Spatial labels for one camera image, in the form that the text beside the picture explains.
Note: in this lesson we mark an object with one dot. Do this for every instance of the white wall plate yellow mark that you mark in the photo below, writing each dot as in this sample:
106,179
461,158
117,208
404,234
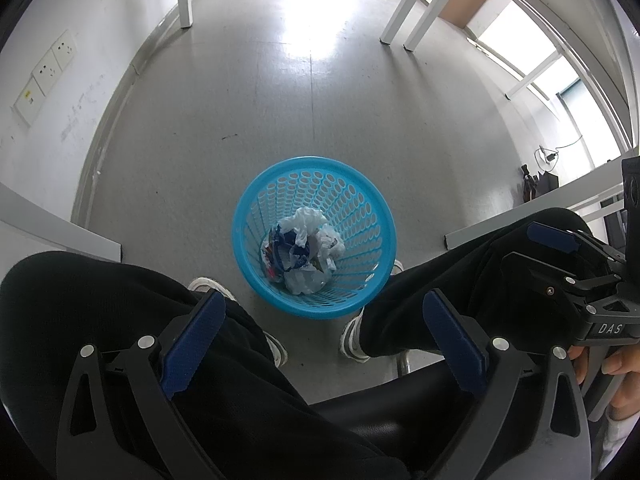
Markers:
27,105

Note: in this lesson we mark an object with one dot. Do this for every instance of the person's left leg black pants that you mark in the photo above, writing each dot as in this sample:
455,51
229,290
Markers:
75,300

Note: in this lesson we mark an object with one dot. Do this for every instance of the person's right forearm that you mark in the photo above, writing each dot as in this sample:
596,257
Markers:
617,440

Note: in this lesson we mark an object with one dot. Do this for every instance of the clear plastic wrap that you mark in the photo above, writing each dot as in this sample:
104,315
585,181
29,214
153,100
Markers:
302,282

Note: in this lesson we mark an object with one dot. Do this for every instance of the person's right white shoe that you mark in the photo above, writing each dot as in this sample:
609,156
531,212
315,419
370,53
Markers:
352,337

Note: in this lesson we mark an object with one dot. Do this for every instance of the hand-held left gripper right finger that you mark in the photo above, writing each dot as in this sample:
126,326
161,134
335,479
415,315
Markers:
452,345

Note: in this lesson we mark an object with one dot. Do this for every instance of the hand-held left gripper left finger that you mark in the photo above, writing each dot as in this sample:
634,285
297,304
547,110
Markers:
195,340

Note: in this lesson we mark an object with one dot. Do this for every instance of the blue and white snack wrapper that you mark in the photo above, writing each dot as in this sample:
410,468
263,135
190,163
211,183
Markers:
285,255

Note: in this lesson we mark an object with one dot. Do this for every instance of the person's white shoe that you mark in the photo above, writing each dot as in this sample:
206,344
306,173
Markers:
352,337
210,287

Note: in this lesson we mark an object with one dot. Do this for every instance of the dark floor object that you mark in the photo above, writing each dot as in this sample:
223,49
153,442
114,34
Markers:
542,185

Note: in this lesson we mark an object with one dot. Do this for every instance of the blue plastic waste basket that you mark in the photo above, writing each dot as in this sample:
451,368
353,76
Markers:
360,220

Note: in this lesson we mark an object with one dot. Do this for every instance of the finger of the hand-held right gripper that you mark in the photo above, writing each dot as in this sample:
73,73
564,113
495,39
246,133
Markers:
530,272
550,236

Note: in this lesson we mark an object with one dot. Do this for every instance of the black chair seat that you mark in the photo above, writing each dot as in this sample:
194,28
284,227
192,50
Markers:
400,410

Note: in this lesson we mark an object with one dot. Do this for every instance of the clear plastic bag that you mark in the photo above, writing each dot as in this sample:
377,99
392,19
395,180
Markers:
310,220

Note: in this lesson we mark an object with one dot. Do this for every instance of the person's right leg black pants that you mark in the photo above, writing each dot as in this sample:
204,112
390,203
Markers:
450,270

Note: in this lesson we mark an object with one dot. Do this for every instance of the person's left white shoe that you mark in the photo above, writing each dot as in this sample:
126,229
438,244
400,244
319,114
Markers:
210,287

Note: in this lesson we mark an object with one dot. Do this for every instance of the person's right hand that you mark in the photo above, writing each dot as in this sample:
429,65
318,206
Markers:
625,375

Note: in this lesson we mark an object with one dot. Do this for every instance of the white wall socket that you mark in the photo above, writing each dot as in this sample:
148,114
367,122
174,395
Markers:
47,72
64,50

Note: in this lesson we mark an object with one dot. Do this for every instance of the person's leg black pants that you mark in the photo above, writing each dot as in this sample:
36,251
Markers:
75,300
450,270

